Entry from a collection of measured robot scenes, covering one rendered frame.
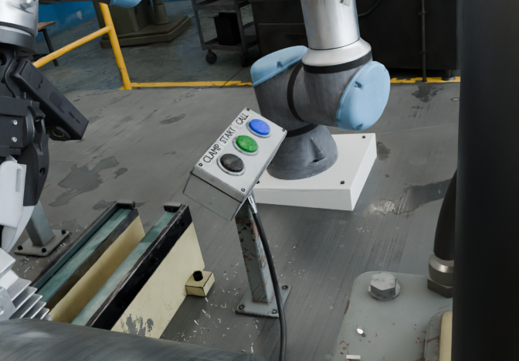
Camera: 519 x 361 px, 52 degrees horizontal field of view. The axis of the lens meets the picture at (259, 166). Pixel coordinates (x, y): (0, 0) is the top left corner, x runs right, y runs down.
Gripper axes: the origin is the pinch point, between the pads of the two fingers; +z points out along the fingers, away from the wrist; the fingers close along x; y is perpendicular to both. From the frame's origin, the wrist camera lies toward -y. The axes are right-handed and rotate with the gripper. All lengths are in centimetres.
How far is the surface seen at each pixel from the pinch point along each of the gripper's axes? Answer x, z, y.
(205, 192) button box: 13.8, -4.7, -16.1
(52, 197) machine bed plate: -47, 0, -57
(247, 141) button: 16.4, -11.2, -22.2
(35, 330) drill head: 19.1, 2.1, 15.8
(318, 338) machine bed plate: 24.1, 15.4, -30.5
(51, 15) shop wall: -480, -201, -514
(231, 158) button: 16.2, -8.8, -17.8
